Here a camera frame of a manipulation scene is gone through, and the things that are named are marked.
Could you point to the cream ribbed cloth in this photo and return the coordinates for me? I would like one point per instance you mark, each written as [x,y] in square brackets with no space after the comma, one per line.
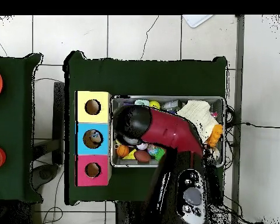
[198,114]

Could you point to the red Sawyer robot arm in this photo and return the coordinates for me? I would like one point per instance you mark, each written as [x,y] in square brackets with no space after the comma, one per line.
[170,130]

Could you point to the wooden box with three holes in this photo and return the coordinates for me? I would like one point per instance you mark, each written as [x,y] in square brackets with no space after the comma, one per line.
[102,161]

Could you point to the shallow clear mesh bin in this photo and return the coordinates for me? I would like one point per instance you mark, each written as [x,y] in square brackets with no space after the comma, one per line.
[217,105]

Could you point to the mint ribbed cloth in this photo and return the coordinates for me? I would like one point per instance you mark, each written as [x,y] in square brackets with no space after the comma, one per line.
[141,102]

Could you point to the pale pink ball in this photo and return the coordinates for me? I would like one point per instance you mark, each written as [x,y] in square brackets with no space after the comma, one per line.
[142,146]

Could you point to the plain yellow ball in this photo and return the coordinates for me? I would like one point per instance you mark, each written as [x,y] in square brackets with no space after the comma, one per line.
[155,104]

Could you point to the colourful globe ball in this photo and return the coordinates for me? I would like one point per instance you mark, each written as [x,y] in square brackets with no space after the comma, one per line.
[152,150]

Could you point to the small orange basketball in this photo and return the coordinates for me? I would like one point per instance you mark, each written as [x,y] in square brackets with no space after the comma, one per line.
[122,151]

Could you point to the small brown football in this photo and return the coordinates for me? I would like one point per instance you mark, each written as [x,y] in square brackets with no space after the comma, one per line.
[142,156]

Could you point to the yellow cheese wedge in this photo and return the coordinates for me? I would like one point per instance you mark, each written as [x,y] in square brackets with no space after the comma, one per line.
[130,156]

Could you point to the green spiky ball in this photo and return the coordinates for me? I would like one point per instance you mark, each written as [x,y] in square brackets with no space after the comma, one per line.
[160,154]

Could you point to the orange plastic toy piece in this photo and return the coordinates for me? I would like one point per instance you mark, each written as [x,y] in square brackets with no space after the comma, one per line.
[215,135]

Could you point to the black upright panel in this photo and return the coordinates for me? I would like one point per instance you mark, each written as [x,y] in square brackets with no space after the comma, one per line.
[58,116]

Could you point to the white tray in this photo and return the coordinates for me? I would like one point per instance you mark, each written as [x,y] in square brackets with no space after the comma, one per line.
[196,19]

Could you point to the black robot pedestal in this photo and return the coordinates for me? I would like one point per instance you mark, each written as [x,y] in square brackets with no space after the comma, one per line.
[130,214]

